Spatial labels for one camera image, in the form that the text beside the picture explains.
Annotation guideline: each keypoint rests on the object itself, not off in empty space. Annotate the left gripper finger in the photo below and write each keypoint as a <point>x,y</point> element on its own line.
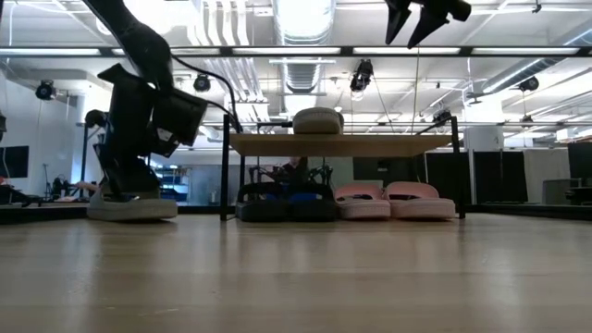
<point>145,178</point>
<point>118,178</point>

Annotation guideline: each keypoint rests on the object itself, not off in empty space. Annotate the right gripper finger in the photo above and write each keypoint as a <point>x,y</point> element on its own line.
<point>427,25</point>
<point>397,16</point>

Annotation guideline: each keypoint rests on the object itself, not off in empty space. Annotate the grey rubber slide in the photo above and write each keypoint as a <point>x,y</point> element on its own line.
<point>134,210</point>
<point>318,122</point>

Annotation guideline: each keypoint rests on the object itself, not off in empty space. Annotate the pink cup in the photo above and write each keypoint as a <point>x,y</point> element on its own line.
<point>421,208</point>

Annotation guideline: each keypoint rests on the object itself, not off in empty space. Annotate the pink rubber slide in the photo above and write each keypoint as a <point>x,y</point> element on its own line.
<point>363,208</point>

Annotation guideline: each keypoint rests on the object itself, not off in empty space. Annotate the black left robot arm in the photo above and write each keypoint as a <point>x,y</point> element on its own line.
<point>134,32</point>

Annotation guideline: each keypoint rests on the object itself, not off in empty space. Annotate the person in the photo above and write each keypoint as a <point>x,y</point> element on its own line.
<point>296,171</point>
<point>88,186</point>

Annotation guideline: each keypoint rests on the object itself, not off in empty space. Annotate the black ceiling spotlight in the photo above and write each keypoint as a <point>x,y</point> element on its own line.
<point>528,84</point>
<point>46,90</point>
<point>202,83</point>
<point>361,76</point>

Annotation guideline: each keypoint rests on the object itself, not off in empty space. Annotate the black partition panel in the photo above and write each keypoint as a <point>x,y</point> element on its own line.
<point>490,178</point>

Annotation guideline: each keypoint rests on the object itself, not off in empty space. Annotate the grey box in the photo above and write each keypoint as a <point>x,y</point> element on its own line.
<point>559,192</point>

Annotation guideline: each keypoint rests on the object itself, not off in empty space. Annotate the black metal rig frame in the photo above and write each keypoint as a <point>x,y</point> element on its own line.
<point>464,51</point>

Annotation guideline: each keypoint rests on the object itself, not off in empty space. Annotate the black wall screen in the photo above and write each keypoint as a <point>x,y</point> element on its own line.
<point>14,162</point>

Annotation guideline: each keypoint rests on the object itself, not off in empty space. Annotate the wooden shelf with black frame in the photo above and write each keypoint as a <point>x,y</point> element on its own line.
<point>337,144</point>

